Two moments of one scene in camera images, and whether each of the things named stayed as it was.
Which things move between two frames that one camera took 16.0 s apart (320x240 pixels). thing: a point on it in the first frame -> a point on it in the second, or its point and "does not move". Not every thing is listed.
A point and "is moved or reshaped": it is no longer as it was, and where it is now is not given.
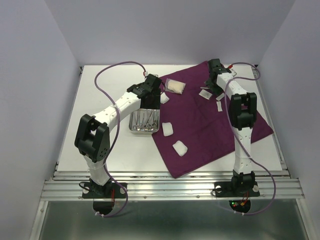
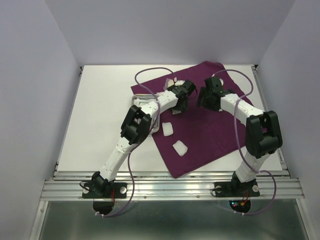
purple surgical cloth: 195,123 does not move
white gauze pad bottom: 181,149 does not move
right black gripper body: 215,88 -> 207,103
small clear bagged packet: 205,94 is moved or reshaped
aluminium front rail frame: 274,185 does not move
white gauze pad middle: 167,129 does not move
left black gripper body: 155,102 -> 182,107
